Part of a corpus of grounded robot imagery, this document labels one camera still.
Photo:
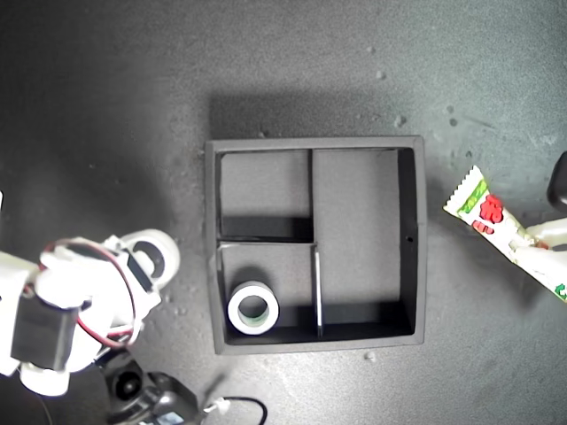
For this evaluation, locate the white tape roll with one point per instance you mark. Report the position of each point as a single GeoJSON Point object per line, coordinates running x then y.
{"type": "Point", "coordinates": [275, 310]}
{"type": "Point", "coordinates": [171, 253]}

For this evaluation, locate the green red snack bar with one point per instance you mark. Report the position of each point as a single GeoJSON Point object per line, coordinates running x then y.
{"type": "Point", "coordinates": [483, 212]}

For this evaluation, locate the black tray with wells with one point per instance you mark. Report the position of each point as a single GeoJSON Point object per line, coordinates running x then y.
{"type": "Point", "coordinates": [354, 199]}

